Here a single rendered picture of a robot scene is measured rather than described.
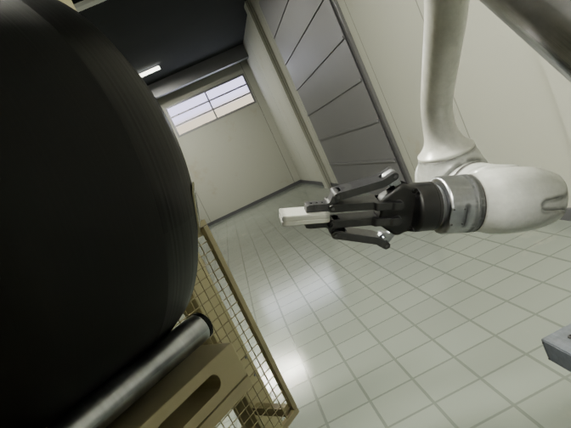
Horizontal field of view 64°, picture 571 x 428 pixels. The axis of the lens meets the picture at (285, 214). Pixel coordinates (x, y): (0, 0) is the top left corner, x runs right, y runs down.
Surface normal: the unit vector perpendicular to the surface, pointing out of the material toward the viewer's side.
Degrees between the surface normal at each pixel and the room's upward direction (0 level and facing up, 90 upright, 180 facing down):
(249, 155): 90
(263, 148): 90
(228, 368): 90
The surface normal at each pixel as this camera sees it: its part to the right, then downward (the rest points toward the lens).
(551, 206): 0.33, 0.25
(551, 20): -0.73, 0.56
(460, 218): 0.18, 0.43
